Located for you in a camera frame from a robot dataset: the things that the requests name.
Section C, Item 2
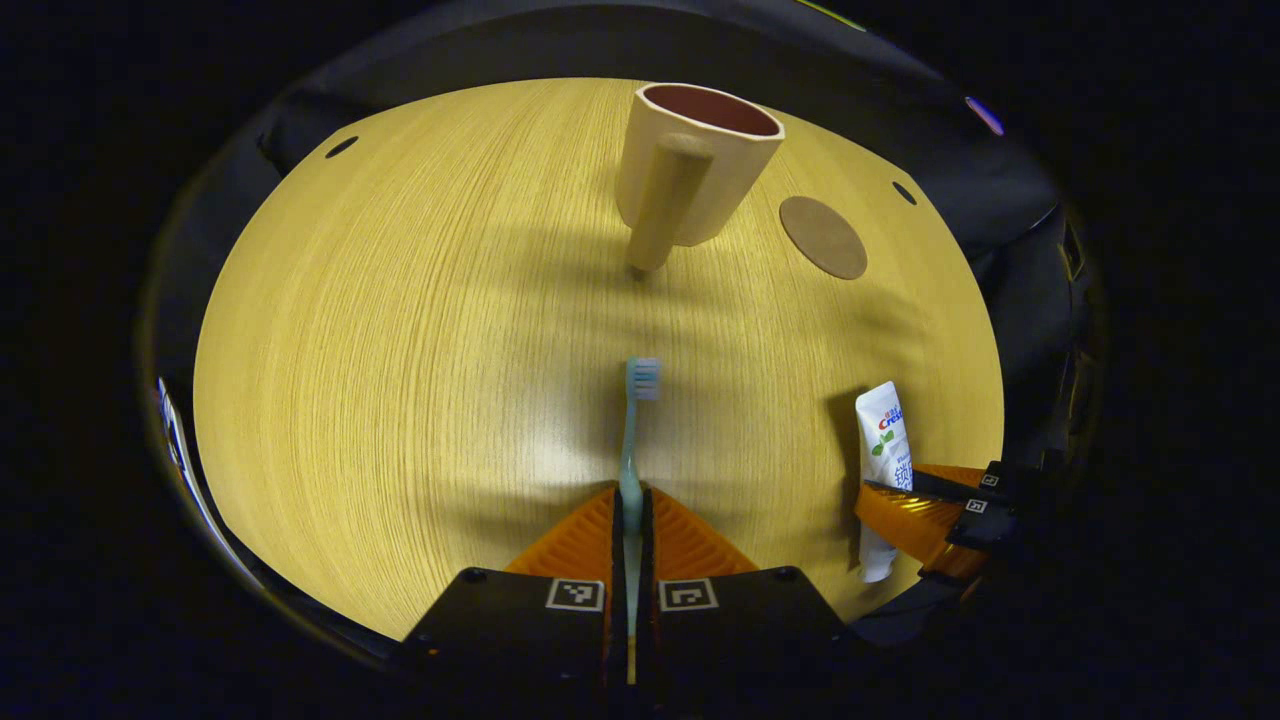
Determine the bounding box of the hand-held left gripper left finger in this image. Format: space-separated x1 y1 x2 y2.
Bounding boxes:
398 485 627 693

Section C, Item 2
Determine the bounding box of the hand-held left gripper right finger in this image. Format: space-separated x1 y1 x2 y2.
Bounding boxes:
638 485 853 693

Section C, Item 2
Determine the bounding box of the white toothpaste tube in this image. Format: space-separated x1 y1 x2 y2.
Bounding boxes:
855 380 914 584

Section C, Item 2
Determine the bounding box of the teal toothbrush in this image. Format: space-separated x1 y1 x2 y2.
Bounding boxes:
617 357 663 687

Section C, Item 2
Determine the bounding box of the round brown coaster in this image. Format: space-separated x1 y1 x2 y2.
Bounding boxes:
779 196 869 281

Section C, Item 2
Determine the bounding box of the beige cup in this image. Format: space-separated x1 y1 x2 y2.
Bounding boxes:
613 83 786 273

